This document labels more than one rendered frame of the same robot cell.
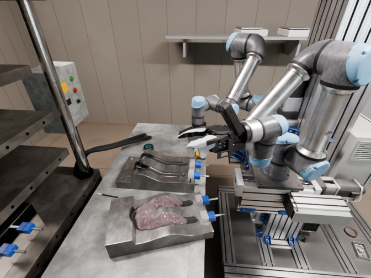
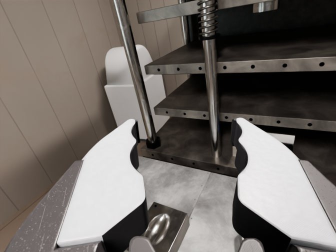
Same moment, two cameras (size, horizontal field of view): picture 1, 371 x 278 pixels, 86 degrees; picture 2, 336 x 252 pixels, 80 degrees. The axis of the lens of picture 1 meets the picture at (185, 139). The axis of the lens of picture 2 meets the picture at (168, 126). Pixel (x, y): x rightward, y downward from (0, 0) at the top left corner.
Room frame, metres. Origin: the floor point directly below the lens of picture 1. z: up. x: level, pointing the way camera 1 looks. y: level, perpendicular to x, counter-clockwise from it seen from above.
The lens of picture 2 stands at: (0.53, -0.10, 1.52)
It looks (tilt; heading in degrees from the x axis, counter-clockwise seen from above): 29 degrees down; 119
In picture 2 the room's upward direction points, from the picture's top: 11 degrees counter-clockwise
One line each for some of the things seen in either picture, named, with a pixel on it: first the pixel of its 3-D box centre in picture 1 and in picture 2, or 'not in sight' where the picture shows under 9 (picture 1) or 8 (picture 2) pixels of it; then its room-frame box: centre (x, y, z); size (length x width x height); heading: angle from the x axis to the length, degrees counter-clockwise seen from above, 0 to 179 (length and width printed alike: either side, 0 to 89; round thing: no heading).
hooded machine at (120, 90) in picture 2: not in sight; (138, 92); (-1.07, 2.16, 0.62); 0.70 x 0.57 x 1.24; 85
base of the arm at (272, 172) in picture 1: (276, 164); not in sight; (0.81, -0.48, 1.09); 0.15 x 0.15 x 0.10
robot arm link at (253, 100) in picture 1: (258, 105); not in sight; (1.31, -0.51, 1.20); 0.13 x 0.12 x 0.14; 45
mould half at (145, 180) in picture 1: (158, 169); not in sight; (1.02, 0.18, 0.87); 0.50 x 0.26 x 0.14; 85
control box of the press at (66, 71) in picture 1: (81, 158); not in sight; (1.30, 0.86, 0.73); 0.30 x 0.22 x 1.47; 175
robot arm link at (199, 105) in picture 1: (198, 107); not in sight; (1.05, -0.07, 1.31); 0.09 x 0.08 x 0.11; 135
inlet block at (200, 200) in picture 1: (206, 199); not in sight; (0.77, -0.12, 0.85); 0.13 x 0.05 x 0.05; 102
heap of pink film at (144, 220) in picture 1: (160, 210); not in sight; (0.67, 0.13, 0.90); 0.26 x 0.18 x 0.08; 102
